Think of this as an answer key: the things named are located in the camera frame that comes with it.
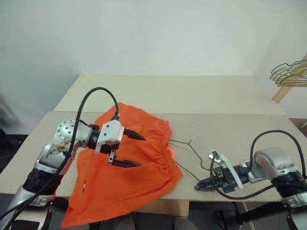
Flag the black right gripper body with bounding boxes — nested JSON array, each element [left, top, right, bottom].
[[214, 167, 238, 194]]

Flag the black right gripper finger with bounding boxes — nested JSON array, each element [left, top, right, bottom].
[[194, 176, 225, 190], [196, 185, 220, 192]]

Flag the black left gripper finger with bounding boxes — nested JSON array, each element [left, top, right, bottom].
[[122, 128, 146, 141], [112, 159, 141, 168]]

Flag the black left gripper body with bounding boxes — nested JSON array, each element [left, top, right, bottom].
[[99, 141, 120, 165]]

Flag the orange shorts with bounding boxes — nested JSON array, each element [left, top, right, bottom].
[[59, 102, 184, 229]]

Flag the olive green wire hanger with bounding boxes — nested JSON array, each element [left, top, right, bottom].
[[169, 139, 212, 183]]

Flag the light wooden stick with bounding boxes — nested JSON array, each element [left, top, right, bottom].
[[241, 202, 255, 230]]

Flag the dark rounded shape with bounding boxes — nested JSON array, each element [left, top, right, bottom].
[[117, 219, 135, 230]]

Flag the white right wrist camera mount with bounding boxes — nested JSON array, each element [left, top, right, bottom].
[[208, 149, 244, 190]]

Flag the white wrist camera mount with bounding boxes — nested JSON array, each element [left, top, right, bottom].
[[208, 149, 244, 190], [94, 120, 125, 154]]

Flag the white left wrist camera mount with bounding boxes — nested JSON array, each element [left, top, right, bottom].
[[94, 120, 125, 154]]

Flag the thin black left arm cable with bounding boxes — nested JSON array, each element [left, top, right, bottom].
[[4, 119, 96, 230]]

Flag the black metal table frame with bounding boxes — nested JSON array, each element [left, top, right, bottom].
[[45, 196, 307, 230]]

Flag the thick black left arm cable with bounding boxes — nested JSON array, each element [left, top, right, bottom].
[[0, 86, 120, 230]]

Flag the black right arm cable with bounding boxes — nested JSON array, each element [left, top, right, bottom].
[[210, 130, 307, 200]]

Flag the bundle of wire hangers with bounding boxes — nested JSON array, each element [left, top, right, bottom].
[[275, 62, 307, 87]]

